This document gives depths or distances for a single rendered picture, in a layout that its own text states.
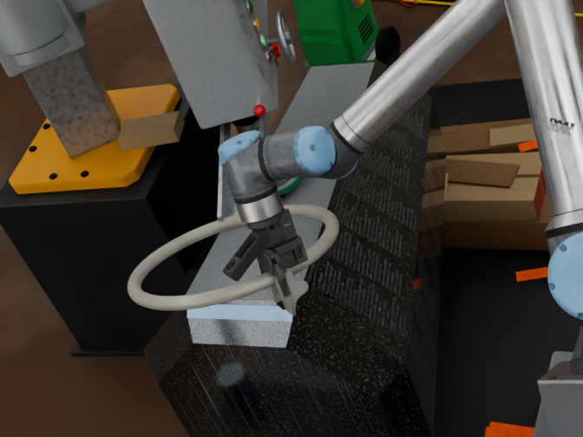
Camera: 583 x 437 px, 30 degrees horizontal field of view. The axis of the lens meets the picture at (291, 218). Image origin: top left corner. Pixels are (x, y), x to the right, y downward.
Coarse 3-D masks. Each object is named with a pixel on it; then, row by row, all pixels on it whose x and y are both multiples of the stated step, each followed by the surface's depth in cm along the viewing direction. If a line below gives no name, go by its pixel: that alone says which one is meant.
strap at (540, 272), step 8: (520, 144) 384; (528, 144) 383; (536, 144) 381; (520, 272) 367; (528, 272) 366; (536, 272) 365; (544, 272) 364; (520, 280) 364; (496, 424) 325; (504, 424) 324; (512, 432) 322; (520, 432) 321; (528, 432) 320
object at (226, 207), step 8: (264, 120) 287; (224, 128) 289; (264, 128) 284; (224, 136) 286; (224, 176) 275; (224, 184) 273; (224, 192) 270; (224, 200) 268; (232, 200) 272; (224, 208) 266; (232, 208) 269; (224, 216) 264
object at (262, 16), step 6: (252, 0) 293; (258, 0) 302; (264, 0) 313; (258, 6) 300; (264, 6) 310; (258, 12) 297; (264, 12) 308; (264, 18) 305; (264, 24) 302; (264, 30) 299
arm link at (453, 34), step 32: (480, 0) 203; (448, 32) 206; (480, 32) 206; (416, 64) 209; (448, 64) 209; (384, 96) 212; (416, 96) 212; (352, 128) 215; (384, 128) 216; (352, 160) 218
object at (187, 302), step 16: (288, 208) 257; (304, 208) 253; (320, 208) 248; (208, 224) 262; (224, 224) 262; (240, 224) 262; (336, 224) 237; (176, 240) 259; (192, 240) 260; (320, 240) 229; (160, 256) 254; (320, 256) 227; (144, 272) 247; (128, 288) 238; (224, 288) 219; (240, 288) 218; (256, 288) 219; (144, 304) 229; (160, 304) 224; (176, 304) 222; (192, 304) 220; (208, 304) 220
